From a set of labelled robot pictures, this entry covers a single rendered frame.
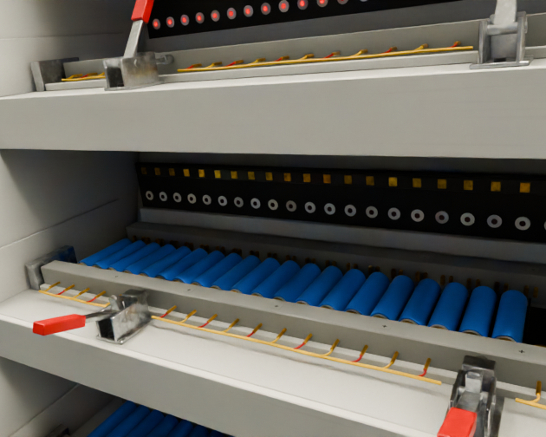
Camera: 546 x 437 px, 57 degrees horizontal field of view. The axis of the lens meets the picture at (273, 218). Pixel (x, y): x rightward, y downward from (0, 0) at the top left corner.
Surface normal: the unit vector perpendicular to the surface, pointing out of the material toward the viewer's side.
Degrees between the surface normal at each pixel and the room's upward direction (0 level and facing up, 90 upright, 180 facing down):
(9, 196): 90
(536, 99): 108
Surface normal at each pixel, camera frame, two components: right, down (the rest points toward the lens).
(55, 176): 0.87, 0.08
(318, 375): -0.10, -0.94
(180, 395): -0.48, 0.33
